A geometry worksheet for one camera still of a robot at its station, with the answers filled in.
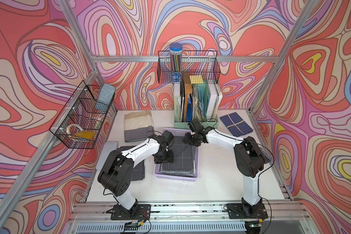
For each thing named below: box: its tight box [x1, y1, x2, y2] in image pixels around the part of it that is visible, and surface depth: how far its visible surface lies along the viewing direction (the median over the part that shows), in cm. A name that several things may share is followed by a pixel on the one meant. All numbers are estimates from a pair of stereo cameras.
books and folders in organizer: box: [177, 82, 223, 123], surface depth 98 cm
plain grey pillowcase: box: [155, 170, 196, 178], surface depth 87 cm
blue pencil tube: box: [169, 42, 183, 83], surface depth 77 cm
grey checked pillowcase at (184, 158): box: [159, 135, 196, 175], surface depth 89 cm
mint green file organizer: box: [173, 82, 219, 130], surface depth 97 cm
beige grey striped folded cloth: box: [123, 110, 154, 143], surface depth 113 cm
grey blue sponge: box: [97, 82, 117, 106], surface depth 83 cm
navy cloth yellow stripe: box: [219, 112, 254, 137], surface depth 113 cm
